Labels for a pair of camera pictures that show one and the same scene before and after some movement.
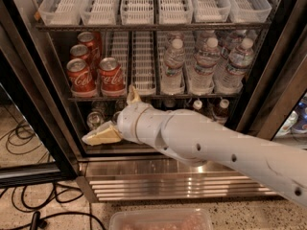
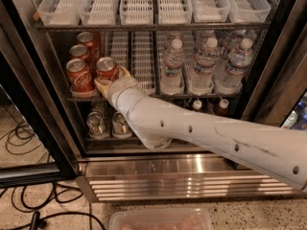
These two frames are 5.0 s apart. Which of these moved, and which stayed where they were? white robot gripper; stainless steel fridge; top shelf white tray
Moved: white robot gripper
Stayed: stainless steel fridge; top shelf white tray
